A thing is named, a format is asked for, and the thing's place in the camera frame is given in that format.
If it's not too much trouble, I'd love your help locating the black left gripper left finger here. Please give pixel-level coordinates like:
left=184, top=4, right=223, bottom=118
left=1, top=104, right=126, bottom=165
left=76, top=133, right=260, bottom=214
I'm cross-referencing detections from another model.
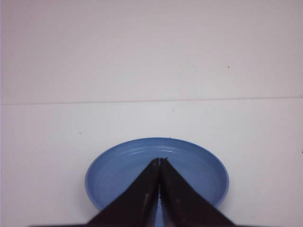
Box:
left=87, top=158, right=160, bottom=227

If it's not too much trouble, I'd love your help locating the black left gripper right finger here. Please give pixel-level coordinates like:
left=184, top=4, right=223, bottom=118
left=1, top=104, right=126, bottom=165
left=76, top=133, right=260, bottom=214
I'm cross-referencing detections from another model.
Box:
left=160, top=158, right=236, bottom=227

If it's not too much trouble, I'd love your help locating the blue round plate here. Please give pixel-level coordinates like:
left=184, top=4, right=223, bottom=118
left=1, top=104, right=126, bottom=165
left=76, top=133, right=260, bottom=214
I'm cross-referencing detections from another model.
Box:
left=85, top=138, right=229, bottom=227

